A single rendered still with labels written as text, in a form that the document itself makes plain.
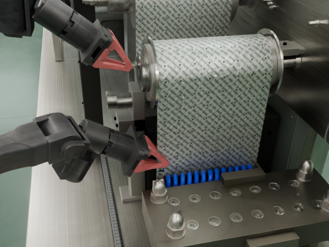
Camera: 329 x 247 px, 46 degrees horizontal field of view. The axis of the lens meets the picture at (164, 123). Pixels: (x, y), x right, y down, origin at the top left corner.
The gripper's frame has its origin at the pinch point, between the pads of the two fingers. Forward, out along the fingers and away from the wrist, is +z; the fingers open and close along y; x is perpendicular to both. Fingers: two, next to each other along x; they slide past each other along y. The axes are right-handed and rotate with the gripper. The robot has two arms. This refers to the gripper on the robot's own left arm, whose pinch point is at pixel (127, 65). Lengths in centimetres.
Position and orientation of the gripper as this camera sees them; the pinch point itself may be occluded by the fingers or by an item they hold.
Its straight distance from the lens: 79.5
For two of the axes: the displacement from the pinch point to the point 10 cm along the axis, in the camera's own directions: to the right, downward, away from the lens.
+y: 2.3, 5.2, -8.2
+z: 7.3, 4.6, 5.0
